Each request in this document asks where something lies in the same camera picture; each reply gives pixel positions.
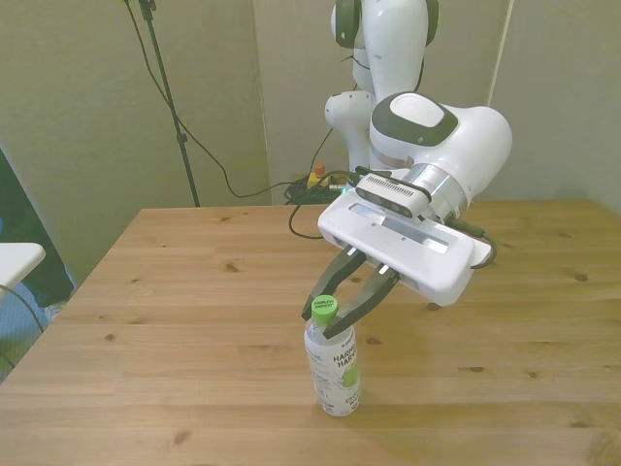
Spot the black tripod stand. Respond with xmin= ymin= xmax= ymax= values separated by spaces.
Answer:
xmin=137 ymin=0 xmax=202 ymax=209

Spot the clear green-capped water bottle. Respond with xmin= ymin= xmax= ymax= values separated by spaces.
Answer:
xmin=303 ymin=294 xmax=364 ymax=417

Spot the thin dark floor cable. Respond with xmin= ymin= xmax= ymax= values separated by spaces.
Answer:
xmin=0 ymin=283 xmax=46 ymax=384

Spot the yellow emergency stop box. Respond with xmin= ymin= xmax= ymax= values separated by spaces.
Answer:
xmin=305 ymin=163 xmax=337 ymax=191

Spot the black gripper wrist cable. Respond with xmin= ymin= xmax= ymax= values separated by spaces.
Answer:
xmin=444 ymin=216 xmax=499 ymax=270

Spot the white vertical wall conduit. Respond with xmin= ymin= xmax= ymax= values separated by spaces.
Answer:
xmin=486 ymin=0 xmax=514 ymax=114

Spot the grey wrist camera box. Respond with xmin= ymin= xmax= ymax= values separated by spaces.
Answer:
xmin=354 ymin=173 xmax=432 ymax=217

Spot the coiled dark cable bundle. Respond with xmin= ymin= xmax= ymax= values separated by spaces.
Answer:
xmin=282 ymin=175 xmax=342 ymax=206

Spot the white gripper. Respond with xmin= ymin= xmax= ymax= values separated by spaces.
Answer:
xmin=300 ymin=192 xmax=476 ymax=340

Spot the black camera cable loop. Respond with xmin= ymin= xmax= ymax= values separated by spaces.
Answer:
xmin=288 ymin=169 xmax=361 ymax=241

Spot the dark green fabric object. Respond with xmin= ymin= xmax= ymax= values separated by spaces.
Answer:
xmin=0 ymin=145 xmax=77 ymax=308

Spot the black cable hanging from tripod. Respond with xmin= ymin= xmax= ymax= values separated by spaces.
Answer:
xmin=121 ymin=0 xmax=292 ymax=199

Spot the white side table top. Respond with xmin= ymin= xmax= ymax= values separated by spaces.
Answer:
xmin=0 ymin=242 xmax=48 ymax=288

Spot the thin grey stop-button cable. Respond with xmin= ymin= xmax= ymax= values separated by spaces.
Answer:
xmin=308 ymin=128 xmax=334 ymax=174

